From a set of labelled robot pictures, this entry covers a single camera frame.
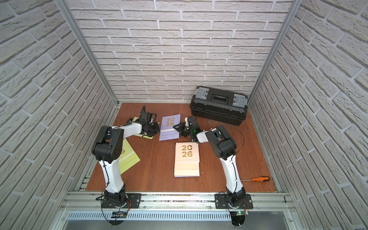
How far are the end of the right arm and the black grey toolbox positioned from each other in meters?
0.17

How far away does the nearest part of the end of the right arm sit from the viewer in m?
0.84

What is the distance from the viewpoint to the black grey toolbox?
966mm
